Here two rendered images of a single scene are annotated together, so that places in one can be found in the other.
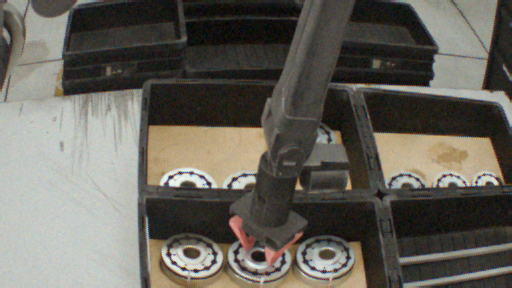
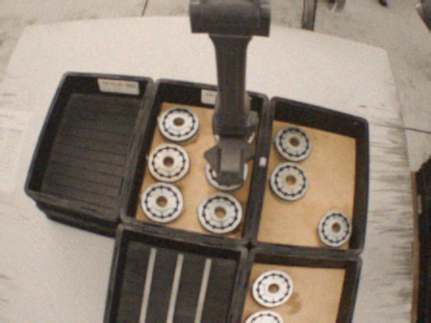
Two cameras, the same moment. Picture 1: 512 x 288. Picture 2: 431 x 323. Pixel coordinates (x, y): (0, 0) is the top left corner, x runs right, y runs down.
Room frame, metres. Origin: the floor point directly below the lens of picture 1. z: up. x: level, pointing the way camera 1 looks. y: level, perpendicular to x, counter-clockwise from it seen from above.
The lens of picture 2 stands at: (0.97, -0.50, 1.91)
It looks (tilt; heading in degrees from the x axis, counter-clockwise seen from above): 65 degrees down; 102
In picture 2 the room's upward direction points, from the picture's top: 7 degrees clockwise
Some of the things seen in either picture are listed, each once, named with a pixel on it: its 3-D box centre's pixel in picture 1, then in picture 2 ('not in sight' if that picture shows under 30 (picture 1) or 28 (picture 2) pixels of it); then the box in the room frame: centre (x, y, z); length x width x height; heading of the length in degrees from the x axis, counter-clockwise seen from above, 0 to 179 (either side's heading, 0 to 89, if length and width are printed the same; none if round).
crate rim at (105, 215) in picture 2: not in sight; (84, 136); (0.53, -0.09, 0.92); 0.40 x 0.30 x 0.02; 99
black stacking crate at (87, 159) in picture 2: not in sight; (88, 145); (0.53, -0.09, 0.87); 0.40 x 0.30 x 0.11; 99
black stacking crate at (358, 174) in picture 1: (251, 161); (315, 185); (1.13, 0.00, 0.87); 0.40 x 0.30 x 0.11; 99
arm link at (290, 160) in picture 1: (309, 155); (233, 147); (0.91, -0.07, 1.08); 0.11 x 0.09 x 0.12; 105
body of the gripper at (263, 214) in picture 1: (271, 205); (230, 148); (0.90, -0.03, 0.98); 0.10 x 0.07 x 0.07; 53
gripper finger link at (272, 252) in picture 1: (269, 241); not in sight; (0.89, -0.04, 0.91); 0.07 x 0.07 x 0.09; 53
